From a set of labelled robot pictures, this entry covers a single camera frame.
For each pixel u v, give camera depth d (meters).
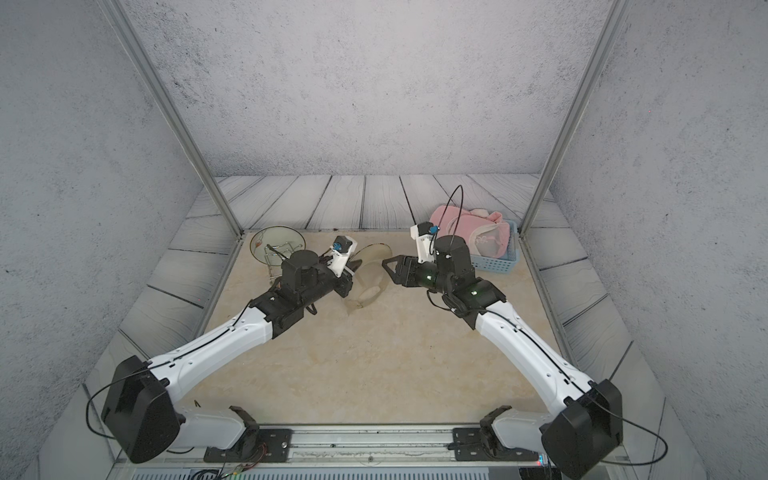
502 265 1.03
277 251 0.62
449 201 1.15
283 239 1.01
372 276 0.95
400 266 0.65
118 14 0.70
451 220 1.11
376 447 0.74
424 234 0.65
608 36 0.73
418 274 0.64
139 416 0.40
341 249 0.65
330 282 0.67
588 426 0.38
